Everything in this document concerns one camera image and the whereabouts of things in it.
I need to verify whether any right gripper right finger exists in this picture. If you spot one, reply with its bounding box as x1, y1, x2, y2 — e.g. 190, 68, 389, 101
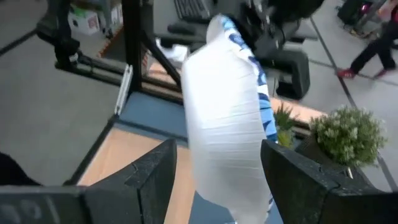
261, 139, 340, 224

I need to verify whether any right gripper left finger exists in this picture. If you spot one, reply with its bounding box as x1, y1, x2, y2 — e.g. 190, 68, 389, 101
83, 138, 178, 224

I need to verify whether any blue patterned paper plate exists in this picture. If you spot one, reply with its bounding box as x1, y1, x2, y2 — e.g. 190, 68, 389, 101
181, 13, 279, 224

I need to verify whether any small succulent in black pot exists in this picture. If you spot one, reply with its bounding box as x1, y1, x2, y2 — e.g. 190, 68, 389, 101
272, 105, 298, 149

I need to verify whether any flowering plant in striped pot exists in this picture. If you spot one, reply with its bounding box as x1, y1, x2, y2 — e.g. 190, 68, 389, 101
294, 105, 387, 181

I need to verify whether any person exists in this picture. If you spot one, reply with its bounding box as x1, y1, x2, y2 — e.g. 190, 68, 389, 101
336, 0, 398, 80

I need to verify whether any black stand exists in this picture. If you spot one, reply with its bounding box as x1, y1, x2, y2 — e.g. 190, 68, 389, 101
35, 0, 127, 85

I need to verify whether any white cardboard box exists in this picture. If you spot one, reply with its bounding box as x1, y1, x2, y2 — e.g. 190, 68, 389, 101
67, 6, 101, 36

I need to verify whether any black keyboard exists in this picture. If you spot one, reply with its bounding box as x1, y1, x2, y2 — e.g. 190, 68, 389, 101
173, 0, 216, 23

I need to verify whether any white corner bracket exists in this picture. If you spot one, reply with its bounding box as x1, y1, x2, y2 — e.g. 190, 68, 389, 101
114, 64, 134, 117

